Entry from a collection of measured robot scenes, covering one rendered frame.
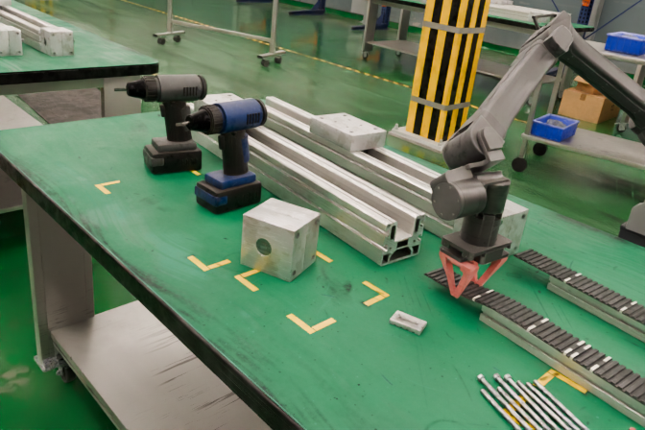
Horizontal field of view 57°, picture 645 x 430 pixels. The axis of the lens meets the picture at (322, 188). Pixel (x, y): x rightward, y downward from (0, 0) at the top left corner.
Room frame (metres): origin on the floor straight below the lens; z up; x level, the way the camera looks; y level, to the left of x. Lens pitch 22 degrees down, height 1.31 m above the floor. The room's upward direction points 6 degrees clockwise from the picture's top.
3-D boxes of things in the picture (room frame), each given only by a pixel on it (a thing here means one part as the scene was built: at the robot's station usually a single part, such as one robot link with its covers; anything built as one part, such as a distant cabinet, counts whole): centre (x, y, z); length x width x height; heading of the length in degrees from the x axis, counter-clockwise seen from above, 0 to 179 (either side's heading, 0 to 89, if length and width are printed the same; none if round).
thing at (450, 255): (0.85, -0.24, 0.84); 0.07 x 0.07 x 0.09; 40
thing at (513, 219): (1.07, -0.34, 0.83); 0.12 x 0.09 x 0.10; 130
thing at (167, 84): (1.29, 0.38, 0.89); 0.20 x 0.08 x 0.22; 123
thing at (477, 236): (0.86, -0.26, 0.91); 0.10 x 0.07 x 0.07; 130
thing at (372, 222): (1.28, 0.10, 0.82); 0.80 x 0.10 x 0.09; 40
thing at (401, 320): (0.77, -0.15, 0.78); 0.05 x 0.03 x 0.01; 63
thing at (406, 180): (1.40, -0.04, 0.82); 0.80 x 0.10 x 0.09; 40
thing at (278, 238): (0.93, 0.06, 0.83); 0.11 x 0.10 x 0.10; 155
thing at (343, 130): (1.40, -0.04, 0.87); 0.16 x 0.11 x 0.07; 40
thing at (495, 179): (0.86, -0.25, 0.97); 0.07 x 0.06 x 0.07; 129
